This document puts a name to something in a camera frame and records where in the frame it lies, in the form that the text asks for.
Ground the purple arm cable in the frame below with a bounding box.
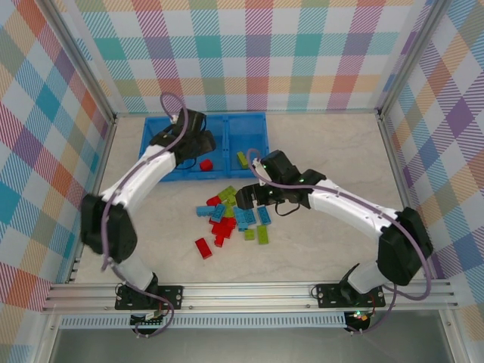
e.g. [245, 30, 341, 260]
[246, 147, 434, 336]
[100, 92, 190, 339]

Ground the grey metal shelf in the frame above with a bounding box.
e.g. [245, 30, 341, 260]
[48, 327, 455, 363]

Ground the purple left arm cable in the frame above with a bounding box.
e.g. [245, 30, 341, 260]
[100, 92, 190, 339]

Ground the wide aluminium base rail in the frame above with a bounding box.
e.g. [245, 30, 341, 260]
[41, 281, 461, 314]

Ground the white slotted cable duct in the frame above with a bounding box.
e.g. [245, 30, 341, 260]
[60, 316, 347, 330]

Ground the small circuit board with lights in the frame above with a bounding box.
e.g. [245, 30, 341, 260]
[346, 309, 371, 324]

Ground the small green circuit board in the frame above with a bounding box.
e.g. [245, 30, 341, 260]
[130, 310, 168, 327]

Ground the aluminium frame post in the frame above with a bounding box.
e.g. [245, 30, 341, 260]
[44, 0, 116, 122]
[376, 0, 454, 118]

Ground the aluminium frame rail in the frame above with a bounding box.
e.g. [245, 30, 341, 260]
[377, 113, 436, 283]

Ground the thin black right gripper cable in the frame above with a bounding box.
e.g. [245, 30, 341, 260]
[275, 201, 304, 217]

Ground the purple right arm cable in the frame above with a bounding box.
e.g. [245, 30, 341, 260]
[246, 147, 434, 336]

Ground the blue plastic storage bin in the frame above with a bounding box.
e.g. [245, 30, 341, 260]
[186, 113, 231, 182]
[225, 112, 272, 179]
[138, 114, 190, 183]

